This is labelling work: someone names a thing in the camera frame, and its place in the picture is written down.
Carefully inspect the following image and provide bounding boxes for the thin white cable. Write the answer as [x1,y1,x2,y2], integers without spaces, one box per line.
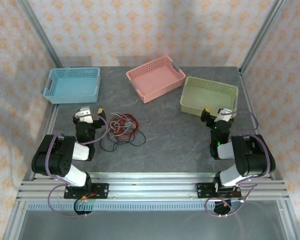
[107,112,138,139]

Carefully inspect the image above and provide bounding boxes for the green plastic basket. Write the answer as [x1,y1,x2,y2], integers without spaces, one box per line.
[179,76,239,118]

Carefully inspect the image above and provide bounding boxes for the red black wires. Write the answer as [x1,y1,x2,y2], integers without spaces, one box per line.
[99,124,146,153]
[109,113,141,142]

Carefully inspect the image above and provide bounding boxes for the blue plastic basket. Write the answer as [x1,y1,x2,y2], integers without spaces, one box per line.
[42,67,101,105]

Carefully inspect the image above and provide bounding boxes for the pink plastic basket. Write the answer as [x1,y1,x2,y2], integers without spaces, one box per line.
[125,55,186,104]

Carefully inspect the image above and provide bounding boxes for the small circuit board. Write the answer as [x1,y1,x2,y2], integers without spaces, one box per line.
[224,197,245,204]
[74,200,95,210]

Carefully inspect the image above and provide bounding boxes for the grey lower metal panel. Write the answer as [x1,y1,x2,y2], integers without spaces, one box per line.
[14,209,291,240]

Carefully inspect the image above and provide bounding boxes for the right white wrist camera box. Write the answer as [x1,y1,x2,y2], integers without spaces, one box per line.
[214,107,235,124]

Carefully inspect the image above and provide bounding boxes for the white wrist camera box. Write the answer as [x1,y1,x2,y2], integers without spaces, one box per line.
[74,106,95,124]
[214,107,235,124]

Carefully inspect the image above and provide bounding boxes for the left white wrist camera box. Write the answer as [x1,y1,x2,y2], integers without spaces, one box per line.
[74,106,95,124]

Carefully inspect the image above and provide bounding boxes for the aluminium table side rail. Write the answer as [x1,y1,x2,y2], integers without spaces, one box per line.
[239,69,300,240]
[3,69,69,240]

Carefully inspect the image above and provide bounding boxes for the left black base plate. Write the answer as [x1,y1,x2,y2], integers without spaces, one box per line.
[63,183,109,200]

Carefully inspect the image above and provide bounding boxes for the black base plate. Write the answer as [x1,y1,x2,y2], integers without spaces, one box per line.
[63,183,109,200]
[194,182,242,200]

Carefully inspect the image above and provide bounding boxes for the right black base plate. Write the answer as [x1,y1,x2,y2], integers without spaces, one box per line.
[194,182,242,200]

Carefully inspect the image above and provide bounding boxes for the aluminium mounting rail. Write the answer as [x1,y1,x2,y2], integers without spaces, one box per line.
[16,171,290,201]

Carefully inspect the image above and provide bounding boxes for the grey slotted cable duct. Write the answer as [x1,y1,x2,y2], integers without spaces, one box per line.
[26,201,216,211]

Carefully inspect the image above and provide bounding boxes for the aluminium frame post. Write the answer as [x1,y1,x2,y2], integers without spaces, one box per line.
[239,0,289,75]
[16,0,66,75]

